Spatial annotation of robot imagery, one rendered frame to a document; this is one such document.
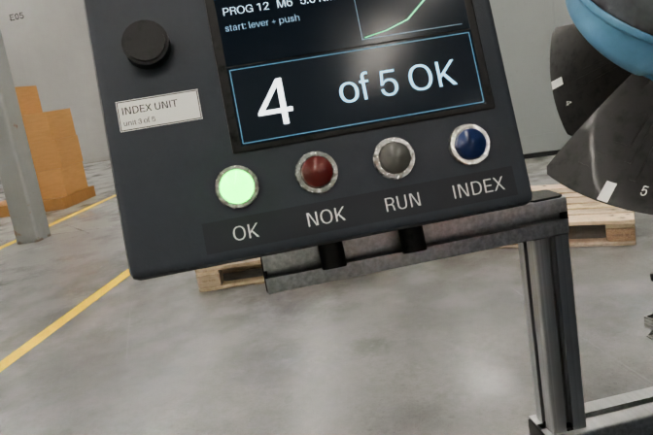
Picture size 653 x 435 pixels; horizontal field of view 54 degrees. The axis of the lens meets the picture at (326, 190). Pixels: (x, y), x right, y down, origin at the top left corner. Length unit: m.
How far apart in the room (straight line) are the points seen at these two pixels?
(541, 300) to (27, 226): 6.50
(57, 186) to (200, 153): 8.47
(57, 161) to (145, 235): 8.45
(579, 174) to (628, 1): 0.68
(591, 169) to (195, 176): 0.77
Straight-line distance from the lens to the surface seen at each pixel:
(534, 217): 0.52
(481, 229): 0.51
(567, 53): 1.37
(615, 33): 0.43
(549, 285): 0.53
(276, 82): 0.41
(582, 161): 1.08
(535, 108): 6.67
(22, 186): 6.80
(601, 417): 0.61
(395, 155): 0.40
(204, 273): 3.94
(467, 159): 0.42
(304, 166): 0.39
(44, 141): 8.84
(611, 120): 1.09
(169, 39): 0.42
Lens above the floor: 1.18
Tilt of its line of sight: 10 degrees down
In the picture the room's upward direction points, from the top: 9 degrees counter-clockwise
